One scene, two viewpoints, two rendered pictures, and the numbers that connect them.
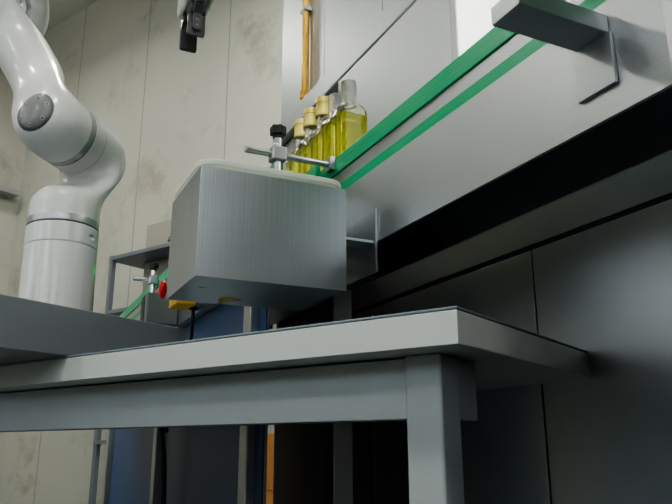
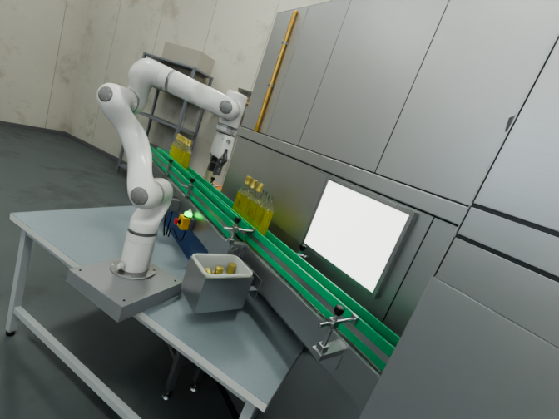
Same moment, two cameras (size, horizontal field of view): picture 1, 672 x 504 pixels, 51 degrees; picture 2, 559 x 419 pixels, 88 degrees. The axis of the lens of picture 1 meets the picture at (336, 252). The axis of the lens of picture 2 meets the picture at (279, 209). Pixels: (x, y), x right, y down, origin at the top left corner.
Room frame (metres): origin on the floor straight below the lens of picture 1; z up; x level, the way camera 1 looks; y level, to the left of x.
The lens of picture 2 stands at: (-0.09, 0.28, 1.55)
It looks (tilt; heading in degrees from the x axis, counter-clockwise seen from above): 12 degrees down; 345
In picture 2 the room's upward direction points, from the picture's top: 20 degrees clockwise
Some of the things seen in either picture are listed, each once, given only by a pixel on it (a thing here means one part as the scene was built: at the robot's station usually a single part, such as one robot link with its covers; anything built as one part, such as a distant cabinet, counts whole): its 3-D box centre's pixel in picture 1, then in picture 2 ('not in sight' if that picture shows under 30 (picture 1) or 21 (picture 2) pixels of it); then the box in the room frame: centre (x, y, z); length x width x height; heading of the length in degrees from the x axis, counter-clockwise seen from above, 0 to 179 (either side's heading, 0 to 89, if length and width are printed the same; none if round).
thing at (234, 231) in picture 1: (272, 247); (222, 282); (1.03, 0.10, 0.92); 0.27 x 0.17 x 0.15; 116
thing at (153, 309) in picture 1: (159, 312); (170, 204); (1.78, 0.45, 0.96); 0.08 x 0.08 x 0.08; 26
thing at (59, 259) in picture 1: (58, 282); (137, 250); (1.18, 0.48, 0.90); 0.19 x 0.19 x 0.18
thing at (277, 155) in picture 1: (290, 161); (238, 230); (1.16, 0.08, 1.12); 0.17 x 0.03 x 0.12; 116
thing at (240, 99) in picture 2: not in sight; (232, 109); (1.14, 0.27, 1.61); 0.09 x 0.08 x 0.13; 166
